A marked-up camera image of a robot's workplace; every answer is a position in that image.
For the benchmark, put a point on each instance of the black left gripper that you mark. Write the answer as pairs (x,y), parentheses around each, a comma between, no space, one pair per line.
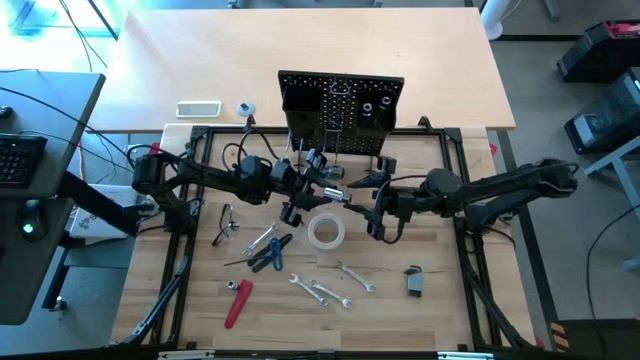
(285,175)

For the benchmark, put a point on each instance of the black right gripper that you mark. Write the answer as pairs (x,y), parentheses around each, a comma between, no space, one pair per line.
(400,202)

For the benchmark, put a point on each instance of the white tape roll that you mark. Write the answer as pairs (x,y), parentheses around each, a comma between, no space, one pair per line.
(311,231)

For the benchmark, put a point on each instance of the black perforated peg board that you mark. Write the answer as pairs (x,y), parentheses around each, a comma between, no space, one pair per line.
(350,140)

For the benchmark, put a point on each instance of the silver combination wrench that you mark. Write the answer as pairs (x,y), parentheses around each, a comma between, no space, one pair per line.
(308,290)
(330,293)
(356,276)

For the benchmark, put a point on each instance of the grey and black measuring device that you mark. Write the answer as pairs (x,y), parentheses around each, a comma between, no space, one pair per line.
(415,284)

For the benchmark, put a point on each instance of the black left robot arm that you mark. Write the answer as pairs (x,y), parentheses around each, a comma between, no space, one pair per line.
(210,175)

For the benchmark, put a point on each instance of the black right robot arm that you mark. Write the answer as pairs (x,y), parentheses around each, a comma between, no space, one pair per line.
(500,192)

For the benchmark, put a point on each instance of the short black plastic bin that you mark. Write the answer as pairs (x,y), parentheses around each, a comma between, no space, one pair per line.
(375,120)

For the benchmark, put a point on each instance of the tall black plastic bin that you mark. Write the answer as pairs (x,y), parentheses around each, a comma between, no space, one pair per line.
(300,112)

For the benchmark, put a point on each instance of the clear safety glasses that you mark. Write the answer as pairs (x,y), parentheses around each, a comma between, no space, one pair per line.
(229,223)

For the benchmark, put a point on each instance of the thin black screwdriver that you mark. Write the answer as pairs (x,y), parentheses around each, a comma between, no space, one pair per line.
(240,262)

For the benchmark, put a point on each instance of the small round grey object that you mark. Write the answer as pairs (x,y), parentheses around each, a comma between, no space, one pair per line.
(246,108)

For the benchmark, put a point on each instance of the light wooden table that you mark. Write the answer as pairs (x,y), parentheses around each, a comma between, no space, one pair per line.
(225,60)

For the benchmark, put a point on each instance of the white fan base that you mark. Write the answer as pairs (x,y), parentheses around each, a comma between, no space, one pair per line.
(495,20)

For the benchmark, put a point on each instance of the white cardboard box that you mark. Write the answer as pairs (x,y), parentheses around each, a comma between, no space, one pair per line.
(95,225)

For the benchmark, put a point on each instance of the grey storage crate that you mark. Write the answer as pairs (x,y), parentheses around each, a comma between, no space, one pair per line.
(605,120)

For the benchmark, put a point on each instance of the grey metal bench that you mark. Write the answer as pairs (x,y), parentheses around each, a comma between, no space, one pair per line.
(620,170)

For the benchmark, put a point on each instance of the black tool case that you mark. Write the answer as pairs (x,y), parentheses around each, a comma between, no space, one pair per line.
(600,50)

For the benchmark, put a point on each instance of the grey office desk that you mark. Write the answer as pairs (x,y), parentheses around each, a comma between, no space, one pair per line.
(50,110)

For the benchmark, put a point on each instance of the black computer mouse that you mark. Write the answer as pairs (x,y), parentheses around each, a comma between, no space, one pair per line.
(32,220)

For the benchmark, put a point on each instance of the black keyboard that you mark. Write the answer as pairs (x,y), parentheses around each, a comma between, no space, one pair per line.
(20,160)

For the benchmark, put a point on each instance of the black aluminium rig frame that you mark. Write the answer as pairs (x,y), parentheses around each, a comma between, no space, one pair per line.
(425,132)

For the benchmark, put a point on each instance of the silver metal bracket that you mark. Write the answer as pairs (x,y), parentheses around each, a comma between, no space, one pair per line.
(465,355)

